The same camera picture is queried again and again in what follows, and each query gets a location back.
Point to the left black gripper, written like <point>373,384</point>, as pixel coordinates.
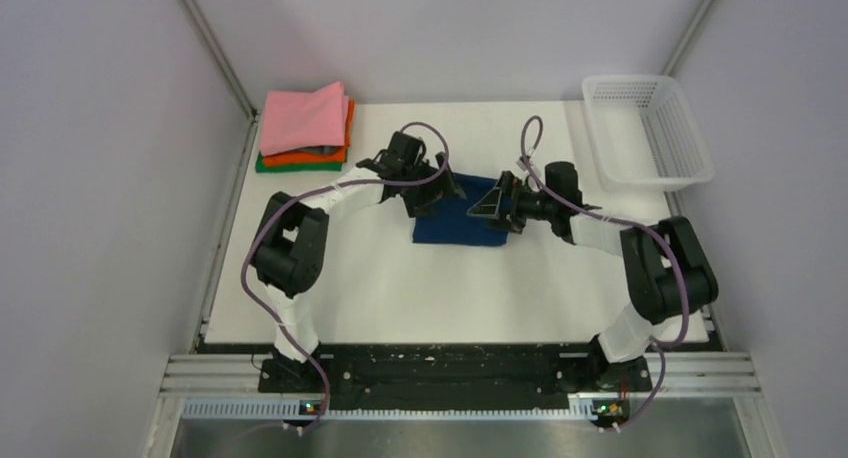
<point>445,185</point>

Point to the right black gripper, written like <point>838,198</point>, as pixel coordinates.
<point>493,204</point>

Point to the blue mickey print t-shirt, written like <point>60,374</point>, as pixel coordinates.
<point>451,225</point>

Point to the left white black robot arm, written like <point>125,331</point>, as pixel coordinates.
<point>286,256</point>

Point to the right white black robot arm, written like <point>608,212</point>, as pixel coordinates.
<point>666,270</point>

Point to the grey folded t-shirt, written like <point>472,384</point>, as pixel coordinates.
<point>322,150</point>

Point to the orange folded t-shirt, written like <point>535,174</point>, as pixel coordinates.
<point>300,157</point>

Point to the pink folded t-shirt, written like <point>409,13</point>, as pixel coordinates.
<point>293,120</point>

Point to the green folded t-shirt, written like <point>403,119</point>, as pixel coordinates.
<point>330,166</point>

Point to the white plastic basket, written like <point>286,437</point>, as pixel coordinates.
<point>643,134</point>

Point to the white slotted cable duct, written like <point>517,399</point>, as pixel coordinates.
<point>305,410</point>

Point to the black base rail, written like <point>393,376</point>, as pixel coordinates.
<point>453,377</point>

